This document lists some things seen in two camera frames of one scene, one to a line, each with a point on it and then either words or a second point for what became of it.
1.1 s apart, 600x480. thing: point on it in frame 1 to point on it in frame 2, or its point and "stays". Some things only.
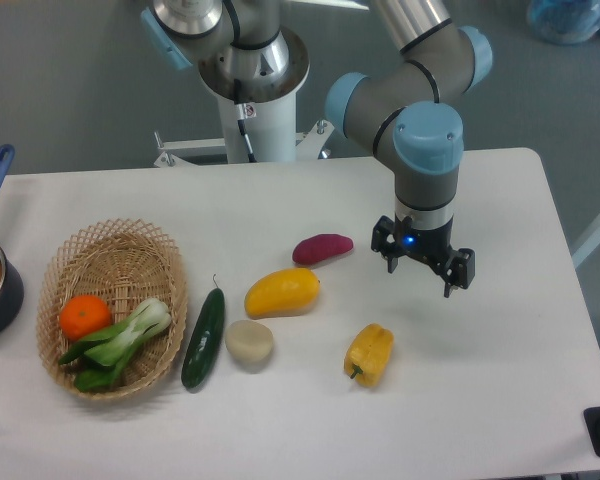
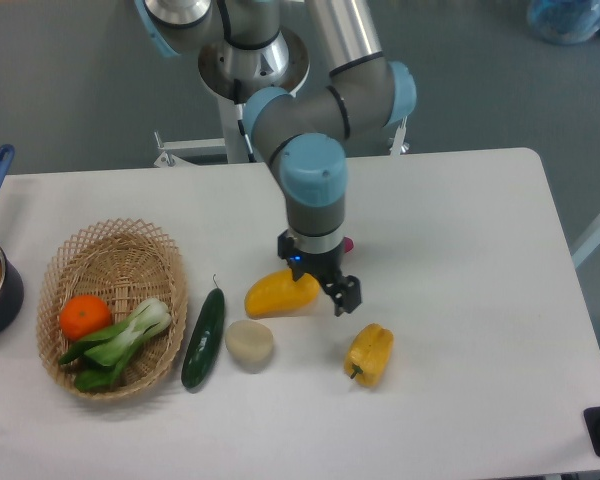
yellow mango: (282, 292) stays
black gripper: (394, 237) to (326, 266)
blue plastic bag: (575, 21) stays
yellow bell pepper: (368, 354) stays
